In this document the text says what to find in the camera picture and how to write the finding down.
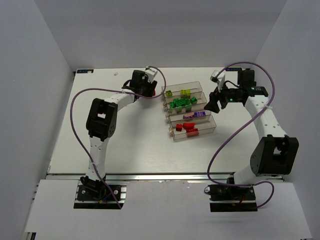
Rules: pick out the lime green square lego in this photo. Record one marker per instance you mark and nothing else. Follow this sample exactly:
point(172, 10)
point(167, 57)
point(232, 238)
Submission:
point(168, 94)

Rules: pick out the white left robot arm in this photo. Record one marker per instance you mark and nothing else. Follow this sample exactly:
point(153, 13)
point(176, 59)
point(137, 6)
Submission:
point(101, 125)

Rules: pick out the green eight-stud lego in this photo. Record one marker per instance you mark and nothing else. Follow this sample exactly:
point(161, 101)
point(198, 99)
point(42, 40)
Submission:
point(172, 104)

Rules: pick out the blue label sticker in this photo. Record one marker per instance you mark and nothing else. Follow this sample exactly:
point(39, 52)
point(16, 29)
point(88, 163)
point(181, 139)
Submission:
point(84, 71)
point(233, 69)

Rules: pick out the green curved slope lego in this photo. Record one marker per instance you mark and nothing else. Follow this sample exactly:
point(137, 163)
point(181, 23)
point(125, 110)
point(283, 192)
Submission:
point(188, 108)

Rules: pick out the clear bin nearest front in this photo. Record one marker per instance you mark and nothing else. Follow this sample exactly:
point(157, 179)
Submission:
point(203, 128)

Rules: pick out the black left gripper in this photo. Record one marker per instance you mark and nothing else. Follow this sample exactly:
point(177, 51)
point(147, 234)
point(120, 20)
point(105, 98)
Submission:
point(149, 89)

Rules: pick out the lime green long lego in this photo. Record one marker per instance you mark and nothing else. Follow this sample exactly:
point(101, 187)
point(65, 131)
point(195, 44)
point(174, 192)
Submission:
point(185, 93)

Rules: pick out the red small square lego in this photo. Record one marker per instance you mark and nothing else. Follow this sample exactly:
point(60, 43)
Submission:
point(179, 127)

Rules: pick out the aluminium table edge rail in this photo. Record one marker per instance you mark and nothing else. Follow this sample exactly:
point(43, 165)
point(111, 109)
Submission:
point(136, 177)

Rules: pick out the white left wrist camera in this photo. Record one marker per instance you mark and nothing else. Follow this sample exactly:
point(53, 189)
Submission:
point(151, 73)

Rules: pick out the purple eight-stud lego brick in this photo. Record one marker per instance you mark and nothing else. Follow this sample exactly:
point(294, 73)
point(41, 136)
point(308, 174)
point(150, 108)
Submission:
point(199, 114)

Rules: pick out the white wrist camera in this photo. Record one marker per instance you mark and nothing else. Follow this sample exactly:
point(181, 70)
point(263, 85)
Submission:
point(151, 73)
point(218, 78)

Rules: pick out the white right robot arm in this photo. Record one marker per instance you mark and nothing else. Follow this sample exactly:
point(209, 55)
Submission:
point(275, 152)

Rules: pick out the blue label sticker right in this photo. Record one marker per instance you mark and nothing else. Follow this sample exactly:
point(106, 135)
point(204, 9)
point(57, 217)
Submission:
point(233, 69)

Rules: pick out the red long lego brick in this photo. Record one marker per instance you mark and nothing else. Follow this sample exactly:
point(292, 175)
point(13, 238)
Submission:
point(192, 132)

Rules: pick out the green lego with slope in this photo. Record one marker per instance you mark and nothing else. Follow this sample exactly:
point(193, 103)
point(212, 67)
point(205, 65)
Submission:
point(181, 102)

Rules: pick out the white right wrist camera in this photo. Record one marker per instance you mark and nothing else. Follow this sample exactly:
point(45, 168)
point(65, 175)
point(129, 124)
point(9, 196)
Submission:
point(218, 78)

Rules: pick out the clear bin farthest back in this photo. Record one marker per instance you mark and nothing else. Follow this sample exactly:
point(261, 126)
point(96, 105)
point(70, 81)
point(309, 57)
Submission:
point(194, 86)

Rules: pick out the clear bin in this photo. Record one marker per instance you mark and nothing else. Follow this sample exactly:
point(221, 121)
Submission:
point(201, 102)
point(178, 118)
point(194, 86)
point(203, 128)

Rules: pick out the purple lego piece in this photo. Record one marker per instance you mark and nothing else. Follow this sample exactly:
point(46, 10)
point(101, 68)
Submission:
point(189, 115)

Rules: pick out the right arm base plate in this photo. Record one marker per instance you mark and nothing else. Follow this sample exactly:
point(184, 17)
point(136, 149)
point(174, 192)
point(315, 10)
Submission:
point(227, 199)

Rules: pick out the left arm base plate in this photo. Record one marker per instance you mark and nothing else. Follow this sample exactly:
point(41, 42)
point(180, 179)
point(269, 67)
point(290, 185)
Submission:
point(89, 200)

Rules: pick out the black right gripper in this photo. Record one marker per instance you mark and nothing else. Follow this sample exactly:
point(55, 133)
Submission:
point(221, 99)

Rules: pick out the green tall lego block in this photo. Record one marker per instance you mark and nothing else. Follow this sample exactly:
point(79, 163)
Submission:
point(193, 101)

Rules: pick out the blue label sticker left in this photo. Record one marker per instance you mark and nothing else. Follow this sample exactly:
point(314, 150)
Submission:
point(84, 71)

